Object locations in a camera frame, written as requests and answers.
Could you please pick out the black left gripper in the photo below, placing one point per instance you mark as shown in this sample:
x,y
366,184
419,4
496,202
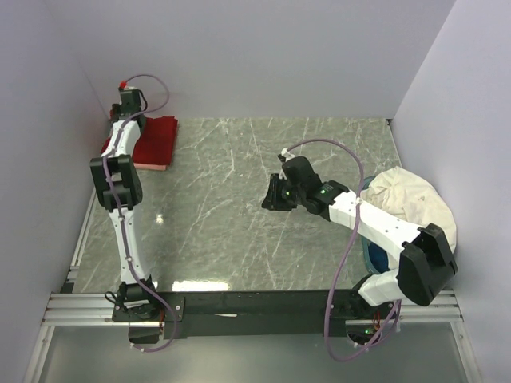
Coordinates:
x,y
116,108

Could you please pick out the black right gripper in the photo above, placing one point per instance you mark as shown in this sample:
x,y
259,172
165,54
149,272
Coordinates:
x,y
272,200

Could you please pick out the red t shirt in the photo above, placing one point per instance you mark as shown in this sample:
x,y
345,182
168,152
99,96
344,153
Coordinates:
x,y
152,144

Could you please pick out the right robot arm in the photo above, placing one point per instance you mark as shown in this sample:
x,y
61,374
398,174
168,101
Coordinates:
x,y
420,261

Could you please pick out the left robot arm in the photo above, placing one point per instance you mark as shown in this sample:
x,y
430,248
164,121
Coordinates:
x,y
119,192

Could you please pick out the folded pink t shirt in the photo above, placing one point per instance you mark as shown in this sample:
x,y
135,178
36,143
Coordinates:
x,y
151,167

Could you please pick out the white crumpled t shirt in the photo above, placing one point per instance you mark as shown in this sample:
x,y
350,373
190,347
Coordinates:
x,y
407,196

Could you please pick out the blue plastic basket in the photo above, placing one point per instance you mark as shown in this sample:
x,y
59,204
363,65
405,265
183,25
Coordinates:
x,y
375,258

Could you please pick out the black base beam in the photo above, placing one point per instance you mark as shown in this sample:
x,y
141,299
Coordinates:
x,y
244,313

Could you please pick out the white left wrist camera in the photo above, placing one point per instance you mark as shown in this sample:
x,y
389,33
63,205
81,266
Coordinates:
x,y
125,87

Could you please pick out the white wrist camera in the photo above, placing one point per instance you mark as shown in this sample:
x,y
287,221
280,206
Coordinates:
x,y
284,156
125,87

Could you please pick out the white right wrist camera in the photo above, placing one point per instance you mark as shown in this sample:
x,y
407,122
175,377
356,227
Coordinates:
x,y
284,156

